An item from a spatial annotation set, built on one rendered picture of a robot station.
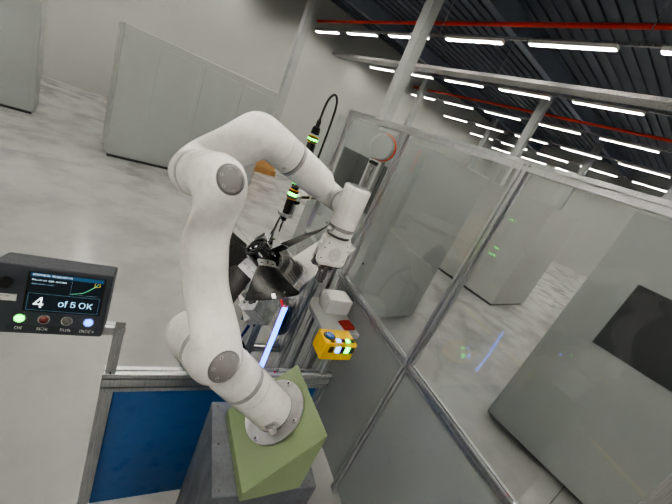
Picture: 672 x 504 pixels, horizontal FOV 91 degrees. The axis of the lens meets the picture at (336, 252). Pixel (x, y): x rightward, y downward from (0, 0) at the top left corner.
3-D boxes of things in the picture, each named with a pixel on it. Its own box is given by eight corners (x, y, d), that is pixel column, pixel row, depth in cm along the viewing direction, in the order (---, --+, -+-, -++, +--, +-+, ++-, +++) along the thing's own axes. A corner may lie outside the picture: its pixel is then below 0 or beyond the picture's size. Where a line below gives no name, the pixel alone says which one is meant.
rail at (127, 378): (323, 381, 160) (329, 369, 158) (326, 387, 157) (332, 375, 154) (101, 383, 116) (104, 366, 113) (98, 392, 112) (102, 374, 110)
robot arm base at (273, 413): (309, 429, 91) (279, 400, 80) (247, 457, 91) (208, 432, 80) (298, 371, 106) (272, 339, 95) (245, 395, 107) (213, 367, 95)
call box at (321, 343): (340, 347, 158) (348, 330, 154) (348, 362, 150) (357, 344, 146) (310, 346, 150) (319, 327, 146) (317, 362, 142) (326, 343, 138)
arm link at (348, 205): (323, 216, 103) (339, 230, 97) (339, 177, 99) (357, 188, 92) (343, 220, 109) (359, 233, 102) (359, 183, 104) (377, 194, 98)
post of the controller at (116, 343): (116, 367, 114) (126, 322, 108) (115, 374, 112) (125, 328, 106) (106, 367, 113) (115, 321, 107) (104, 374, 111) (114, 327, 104)
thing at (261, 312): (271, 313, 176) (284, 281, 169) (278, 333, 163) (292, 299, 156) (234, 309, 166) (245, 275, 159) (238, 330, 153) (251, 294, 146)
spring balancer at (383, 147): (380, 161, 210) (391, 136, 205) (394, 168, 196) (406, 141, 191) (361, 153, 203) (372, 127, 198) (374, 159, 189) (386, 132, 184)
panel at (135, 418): (273, 473, 178) (317, 384, 157) (273, 474, 178) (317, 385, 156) (88, 501, 138) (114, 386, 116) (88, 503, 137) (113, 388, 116)
